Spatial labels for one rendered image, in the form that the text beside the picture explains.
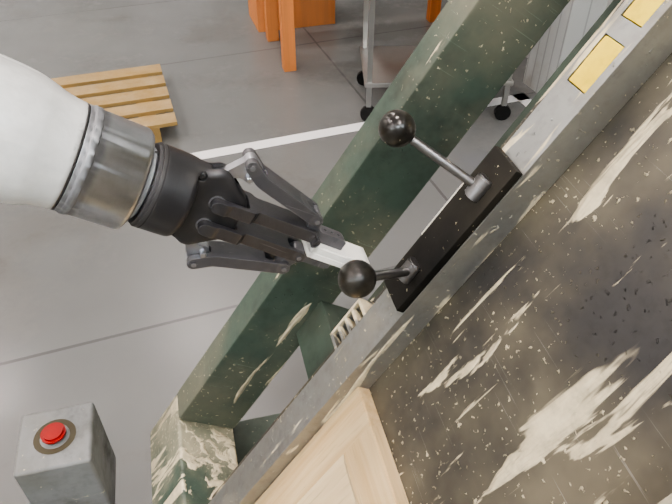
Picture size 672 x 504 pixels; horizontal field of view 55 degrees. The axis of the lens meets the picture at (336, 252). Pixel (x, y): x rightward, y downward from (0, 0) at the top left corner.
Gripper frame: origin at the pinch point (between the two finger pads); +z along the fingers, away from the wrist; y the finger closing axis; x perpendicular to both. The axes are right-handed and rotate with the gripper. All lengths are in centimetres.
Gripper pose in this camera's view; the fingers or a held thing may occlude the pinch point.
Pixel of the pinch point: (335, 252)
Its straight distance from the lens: 64.1
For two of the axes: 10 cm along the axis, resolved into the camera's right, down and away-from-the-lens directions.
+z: 8.1, 2.9, 5.1
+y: -5.4, 7.2, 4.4
